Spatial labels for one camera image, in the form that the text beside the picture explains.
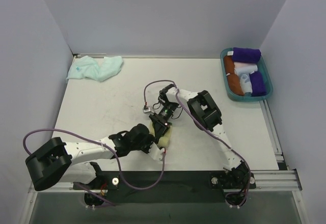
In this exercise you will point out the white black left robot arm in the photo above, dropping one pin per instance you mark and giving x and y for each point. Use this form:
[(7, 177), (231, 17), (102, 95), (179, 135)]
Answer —
[(48, 164)]

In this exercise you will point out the purple rolled towel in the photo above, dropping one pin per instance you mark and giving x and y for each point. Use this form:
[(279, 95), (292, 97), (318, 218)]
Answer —
[(258, 87), (246, 55)]

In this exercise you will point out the aluminium frame rail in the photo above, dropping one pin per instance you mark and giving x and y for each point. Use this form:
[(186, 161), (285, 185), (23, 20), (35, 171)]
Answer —
[(94, 178)]

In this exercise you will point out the pink rolled towel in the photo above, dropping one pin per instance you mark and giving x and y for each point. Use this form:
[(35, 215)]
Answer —
[(245, 67)]

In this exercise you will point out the white blue rolled towel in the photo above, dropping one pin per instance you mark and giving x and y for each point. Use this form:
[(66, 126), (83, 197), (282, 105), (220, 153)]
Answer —
[(245, 83)]

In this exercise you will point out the teal plastic basket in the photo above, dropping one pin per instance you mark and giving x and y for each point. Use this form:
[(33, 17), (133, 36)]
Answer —
[(261, 68)]

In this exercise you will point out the green and yellow patterned towel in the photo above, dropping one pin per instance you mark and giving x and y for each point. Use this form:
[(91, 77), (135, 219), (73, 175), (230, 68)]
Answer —
[(164, 140)]

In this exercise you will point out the purple rolled towel right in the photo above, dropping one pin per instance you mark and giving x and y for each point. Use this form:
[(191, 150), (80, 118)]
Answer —
[(258, 87)]

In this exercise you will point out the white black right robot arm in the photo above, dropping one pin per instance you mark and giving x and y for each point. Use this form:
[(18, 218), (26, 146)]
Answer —
[(207, 116)]

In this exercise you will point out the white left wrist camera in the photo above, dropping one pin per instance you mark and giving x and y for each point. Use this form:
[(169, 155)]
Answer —
[(156, 152)]

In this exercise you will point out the orange brown rolled towel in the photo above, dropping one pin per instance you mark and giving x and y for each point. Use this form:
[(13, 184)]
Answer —
[(232, 78)]

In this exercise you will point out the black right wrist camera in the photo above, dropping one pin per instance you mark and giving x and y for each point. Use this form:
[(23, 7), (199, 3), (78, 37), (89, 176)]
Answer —
[(168, 109)]

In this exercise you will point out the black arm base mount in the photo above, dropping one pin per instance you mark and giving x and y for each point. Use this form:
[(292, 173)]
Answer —
[(174, 187)]

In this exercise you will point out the light mint towel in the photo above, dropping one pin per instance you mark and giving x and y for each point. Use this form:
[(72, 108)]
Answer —
[(87, 67)]

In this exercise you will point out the purple rolled towel top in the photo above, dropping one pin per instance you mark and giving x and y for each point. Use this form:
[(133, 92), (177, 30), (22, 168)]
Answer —
[(246, 55)]

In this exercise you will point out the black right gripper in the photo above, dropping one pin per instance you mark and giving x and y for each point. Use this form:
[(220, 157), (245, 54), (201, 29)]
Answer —
[(158, 121)]

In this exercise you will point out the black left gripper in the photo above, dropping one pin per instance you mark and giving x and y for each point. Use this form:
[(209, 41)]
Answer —
[(149, 147)]

